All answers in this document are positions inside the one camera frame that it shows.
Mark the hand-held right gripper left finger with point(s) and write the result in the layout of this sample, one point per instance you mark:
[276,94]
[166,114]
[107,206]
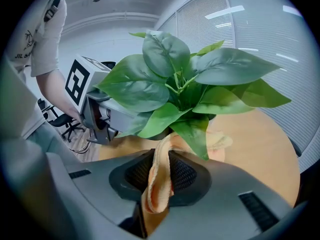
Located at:
[132,175]

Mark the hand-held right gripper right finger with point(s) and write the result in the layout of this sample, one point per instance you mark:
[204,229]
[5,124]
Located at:
[186,176]

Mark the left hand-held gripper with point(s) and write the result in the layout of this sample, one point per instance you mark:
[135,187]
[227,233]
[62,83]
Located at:
[77,81]

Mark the orange cloth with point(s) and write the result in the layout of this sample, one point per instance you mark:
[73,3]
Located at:
[158,184]

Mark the flower pot with green plant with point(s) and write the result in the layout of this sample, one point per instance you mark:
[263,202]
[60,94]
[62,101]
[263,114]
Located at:
[140,86]

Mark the person's left forearm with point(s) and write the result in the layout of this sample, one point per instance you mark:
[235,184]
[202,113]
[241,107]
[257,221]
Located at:
[53,87]

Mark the black office chair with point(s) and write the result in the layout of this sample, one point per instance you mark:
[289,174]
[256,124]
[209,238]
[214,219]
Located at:
[62,120]

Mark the person's white t-shirt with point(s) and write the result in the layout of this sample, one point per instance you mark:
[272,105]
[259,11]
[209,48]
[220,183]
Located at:
[46,41]

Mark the person's grey trousers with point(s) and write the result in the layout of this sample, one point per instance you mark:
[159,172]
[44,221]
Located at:
[47,139]

